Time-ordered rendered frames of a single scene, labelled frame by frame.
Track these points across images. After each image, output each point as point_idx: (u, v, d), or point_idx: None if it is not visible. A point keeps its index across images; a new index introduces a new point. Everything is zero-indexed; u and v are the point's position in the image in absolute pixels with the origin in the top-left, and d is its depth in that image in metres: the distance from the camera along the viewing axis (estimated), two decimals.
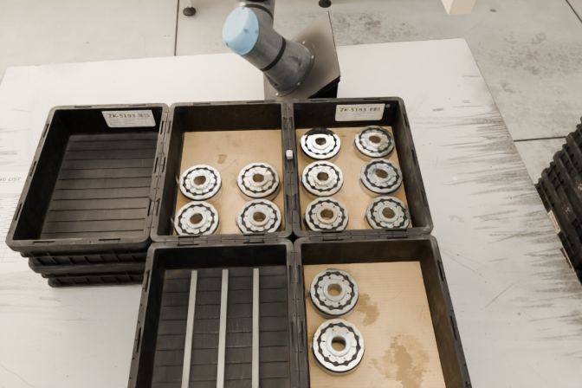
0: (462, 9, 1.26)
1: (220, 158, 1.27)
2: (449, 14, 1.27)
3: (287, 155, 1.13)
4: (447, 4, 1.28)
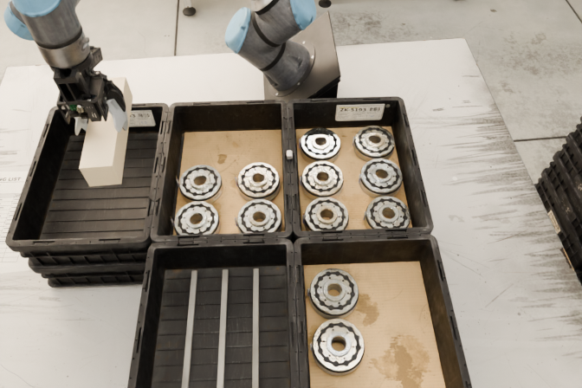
0: (104, 180, 0.95)
1: (220, 158, 1.27)
2: (91, 185, 0.96)
3: (287, 155, 1.13)
4: None
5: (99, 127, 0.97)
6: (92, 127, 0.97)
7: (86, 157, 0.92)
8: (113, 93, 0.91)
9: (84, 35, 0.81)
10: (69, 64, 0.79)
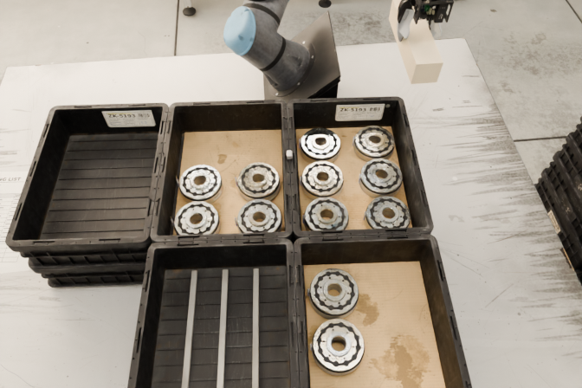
0: (426, 78, 1.12)
1: (220, 158, 1.27)
2: (412, 83, 1.13)
3: (287, 155, 1.13)
4: (410, 73, 1.13)
5: (416, 35, 1.14)
6: (410, 35, 1.14)
7: (417, 55, 1.09)
8: None
9: None
10: None
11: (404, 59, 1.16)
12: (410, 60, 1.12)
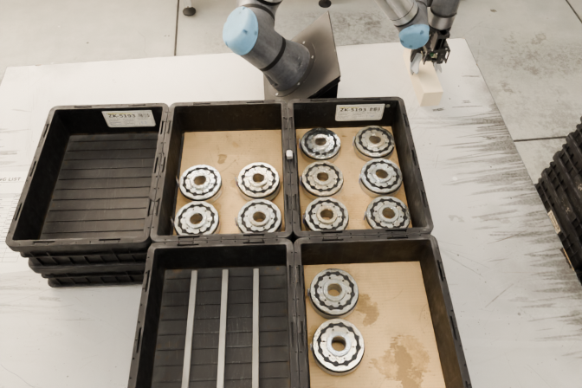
0: (430, 102, 1.54)
1: (220, 158, 1.27)
2: (421, 106, 1.55)
3: (287, 155, 1.13)
4: (419, 98, 1.55)
5: (423, 70, 1.56)
6: (419, 70, 1.56)
7: (424, 87, 1.52)
8: None
9: None
10: (448, 27, 1.39)
11: (415, 87, 1.58)
12: (419, 88, 1.54)
